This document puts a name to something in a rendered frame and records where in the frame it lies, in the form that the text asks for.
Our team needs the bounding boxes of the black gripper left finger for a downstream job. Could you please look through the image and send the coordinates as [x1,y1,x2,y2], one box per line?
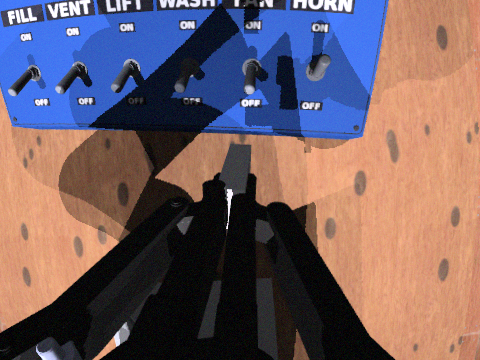
[0,144,241,360]

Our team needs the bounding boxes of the blue switch console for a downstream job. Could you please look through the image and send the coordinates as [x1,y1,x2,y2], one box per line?
[0,0,389,140]

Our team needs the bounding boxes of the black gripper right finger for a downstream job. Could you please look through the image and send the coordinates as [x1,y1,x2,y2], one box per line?
[211,144,395,360]

